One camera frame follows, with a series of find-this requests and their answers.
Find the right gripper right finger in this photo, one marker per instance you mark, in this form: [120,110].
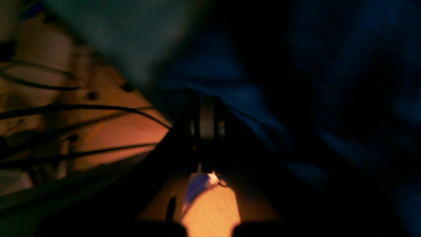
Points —
[273,200]

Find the blue t-shirt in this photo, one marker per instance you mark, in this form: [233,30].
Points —
[333,87]

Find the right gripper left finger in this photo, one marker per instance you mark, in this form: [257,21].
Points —
[148,200]

